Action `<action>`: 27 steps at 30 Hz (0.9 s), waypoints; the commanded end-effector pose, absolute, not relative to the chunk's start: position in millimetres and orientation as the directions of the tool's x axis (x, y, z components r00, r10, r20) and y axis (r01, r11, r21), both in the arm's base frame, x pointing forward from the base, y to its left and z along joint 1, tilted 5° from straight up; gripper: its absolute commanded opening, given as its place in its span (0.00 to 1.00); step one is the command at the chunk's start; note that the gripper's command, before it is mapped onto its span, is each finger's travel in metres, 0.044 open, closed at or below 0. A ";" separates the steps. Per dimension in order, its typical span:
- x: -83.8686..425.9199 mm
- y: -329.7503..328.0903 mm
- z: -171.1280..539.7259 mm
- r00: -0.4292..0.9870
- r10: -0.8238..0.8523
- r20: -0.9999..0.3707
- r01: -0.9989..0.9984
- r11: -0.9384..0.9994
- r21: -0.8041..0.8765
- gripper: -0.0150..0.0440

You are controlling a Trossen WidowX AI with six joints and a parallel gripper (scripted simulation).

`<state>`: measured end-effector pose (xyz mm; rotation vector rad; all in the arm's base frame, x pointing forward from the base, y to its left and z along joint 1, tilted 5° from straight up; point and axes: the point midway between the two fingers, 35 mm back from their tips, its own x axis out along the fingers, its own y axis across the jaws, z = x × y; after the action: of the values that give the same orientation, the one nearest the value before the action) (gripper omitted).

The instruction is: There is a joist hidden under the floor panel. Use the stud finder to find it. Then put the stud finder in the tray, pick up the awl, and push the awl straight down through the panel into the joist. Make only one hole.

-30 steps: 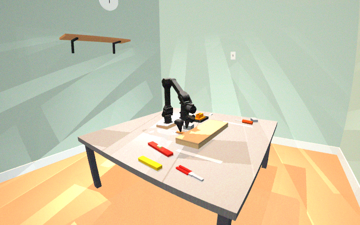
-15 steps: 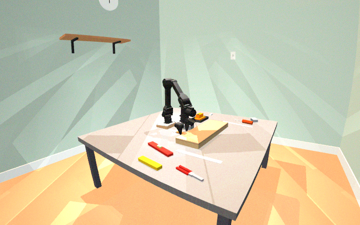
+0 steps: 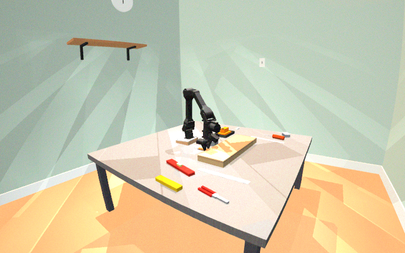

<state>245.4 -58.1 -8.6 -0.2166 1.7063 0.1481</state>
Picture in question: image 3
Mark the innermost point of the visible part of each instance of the yellow flat bar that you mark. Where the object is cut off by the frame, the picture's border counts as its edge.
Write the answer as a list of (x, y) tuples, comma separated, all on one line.
[(168, 183)]

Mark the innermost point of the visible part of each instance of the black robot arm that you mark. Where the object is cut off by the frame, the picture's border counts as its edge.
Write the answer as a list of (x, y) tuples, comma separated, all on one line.
[(206, 113)]

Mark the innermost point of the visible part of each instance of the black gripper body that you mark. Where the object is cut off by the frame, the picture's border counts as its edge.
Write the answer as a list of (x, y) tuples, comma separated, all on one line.
[(205, 137)]

